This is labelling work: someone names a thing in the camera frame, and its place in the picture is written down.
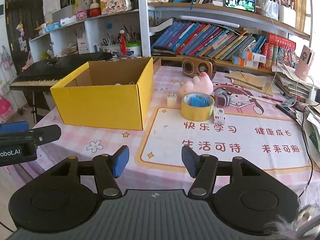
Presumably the pink backpack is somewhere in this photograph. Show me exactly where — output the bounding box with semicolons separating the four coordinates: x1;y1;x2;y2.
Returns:
0;96;14;124

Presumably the red round doll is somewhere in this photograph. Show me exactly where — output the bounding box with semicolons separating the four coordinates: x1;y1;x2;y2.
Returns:
89;0;101;17

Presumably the pink portable fan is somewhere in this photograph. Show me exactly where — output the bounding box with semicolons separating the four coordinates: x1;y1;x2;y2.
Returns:
295;45;315;81

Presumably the cartoon desk mat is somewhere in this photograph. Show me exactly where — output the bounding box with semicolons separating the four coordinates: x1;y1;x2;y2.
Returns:
135;85;310;174

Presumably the purple toy truck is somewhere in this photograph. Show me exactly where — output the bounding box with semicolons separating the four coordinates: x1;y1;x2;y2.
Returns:
214;88;232;107

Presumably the smartphone on shelf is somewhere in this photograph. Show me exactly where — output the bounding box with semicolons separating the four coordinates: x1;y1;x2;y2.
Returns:
224;0;255;12

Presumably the blue crumpled packet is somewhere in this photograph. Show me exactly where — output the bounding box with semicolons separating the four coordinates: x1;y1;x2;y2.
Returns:
190;95;210;107

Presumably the yellow packing tape roll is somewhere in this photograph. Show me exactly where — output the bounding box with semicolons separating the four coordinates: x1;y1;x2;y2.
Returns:
181;93;215;122

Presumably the white pen holder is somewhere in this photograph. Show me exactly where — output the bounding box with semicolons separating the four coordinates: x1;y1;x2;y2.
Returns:
102;44;121;54

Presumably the black electronic keyboard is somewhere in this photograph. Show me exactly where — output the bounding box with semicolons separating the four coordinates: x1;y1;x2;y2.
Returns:
10;52;112;92

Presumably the white green-lid jar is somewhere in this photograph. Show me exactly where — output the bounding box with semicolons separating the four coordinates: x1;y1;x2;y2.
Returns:
126;42;142;57

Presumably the staples box with cat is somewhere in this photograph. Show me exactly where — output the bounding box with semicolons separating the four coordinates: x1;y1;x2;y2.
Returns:
213;107;226;125

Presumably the pink checked tablecloth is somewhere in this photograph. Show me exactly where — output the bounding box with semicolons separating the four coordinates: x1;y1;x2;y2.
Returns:
5;67;319;197

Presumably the white charger plug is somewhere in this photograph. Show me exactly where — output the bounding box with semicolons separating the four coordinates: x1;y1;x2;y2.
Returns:
167;92;177;107

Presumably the pink pig plush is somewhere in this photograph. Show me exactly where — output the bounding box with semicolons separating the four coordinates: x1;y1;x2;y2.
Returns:
178;72;214;97

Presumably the yellow cardboard box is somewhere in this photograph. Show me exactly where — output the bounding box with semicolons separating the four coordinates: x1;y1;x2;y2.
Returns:
50;57;153;131

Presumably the checkered board box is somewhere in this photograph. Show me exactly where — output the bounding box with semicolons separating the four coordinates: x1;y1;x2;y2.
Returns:
153;57;162;74

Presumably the white bookshelf unit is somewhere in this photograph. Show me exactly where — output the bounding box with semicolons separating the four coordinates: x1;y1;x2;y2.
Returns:
30;0;311;62

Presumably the wooden retro radio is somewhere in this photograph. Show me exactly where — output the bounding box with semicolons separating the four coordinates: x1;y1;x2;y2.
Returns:
182;56;216;79

